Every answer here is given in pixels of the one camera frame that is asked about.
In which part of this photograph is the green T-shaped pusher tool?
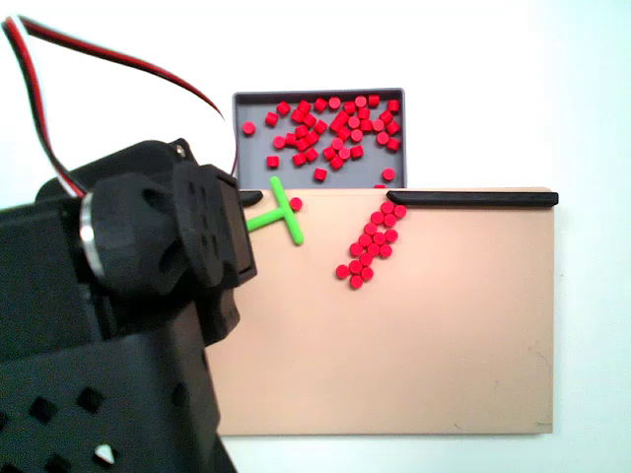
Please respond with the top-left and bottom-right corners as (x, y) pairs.
(245, 175), (306, 246)

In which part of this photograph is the grey tray container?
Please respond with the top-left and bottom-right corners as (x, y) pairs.
(231, 87), (407, 191)

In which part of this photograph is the beige flat board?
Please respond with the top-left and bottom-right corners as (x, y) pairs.
(205, 185), (557, 438)

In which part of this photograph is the red white black servo cable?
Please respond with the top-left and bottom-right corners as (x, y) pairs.
(0, 14), (236, 199)

